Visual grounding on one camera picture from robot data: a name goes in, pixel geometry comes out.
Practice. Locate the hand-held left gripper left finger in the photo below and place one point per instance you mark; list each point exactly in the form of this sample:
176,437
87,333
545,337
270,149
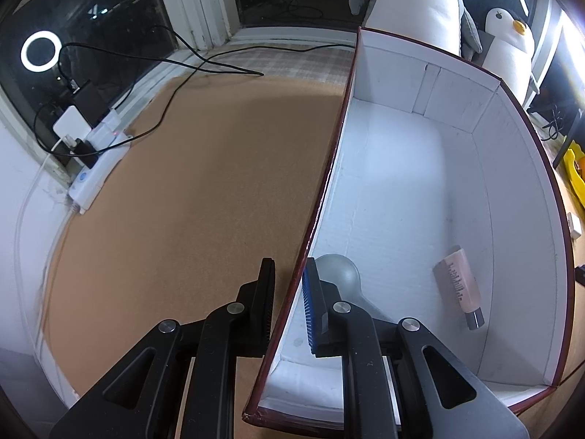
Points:
267,306

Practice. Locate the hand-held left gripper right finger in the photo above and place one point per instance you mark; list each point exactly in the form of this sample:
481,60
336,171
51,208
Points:
308,306

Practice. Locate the white cardboard box red rim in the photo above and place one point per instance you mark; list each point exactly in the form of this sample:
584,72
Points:
411,192

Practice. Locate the frosted translucent bulb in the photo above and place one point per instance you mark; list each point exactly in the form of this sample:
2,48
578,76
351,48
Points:
340,274

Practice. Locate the brown cork mat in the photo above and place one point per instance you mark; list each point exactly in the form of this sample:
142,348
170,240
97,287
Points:
205,192

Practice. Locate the pink cosmetic tube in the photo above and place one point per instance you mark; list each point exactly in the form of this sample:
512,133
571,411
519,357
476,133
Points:
457,283

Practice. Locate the white power strip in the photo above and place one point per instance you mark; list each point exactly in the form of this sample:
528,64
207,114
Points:
98,169

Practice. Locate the black plug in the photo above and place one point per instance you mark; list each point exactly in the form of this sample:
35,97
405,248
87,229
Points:
87,153

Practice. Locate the plaid cloth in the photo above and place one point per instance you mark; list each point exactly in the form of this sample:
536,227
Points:
292,66

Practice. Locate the white square charger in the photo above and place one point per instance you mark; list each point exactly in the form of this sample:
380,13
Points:
71,123

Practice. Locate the black power adapter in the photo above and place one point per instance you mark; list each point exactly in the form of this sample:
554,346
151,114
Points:
89,100

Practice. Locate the yellow plastic object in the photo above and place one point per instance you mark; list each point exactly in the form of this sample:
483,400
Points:
573,173

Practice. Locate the black stand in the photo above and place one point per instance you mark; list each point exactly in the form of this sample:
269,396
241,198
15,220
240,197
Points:
566,146

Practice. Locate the white penguin plush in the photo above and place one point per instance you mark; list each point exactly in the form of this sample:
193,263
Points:
507,55

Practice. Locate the grey white shark plush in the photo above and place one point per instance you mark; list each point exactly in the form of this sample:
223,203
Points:
420,4

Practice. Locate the white window frame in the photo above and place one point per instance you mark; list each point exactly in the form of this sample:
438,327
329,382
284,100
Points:
196,4

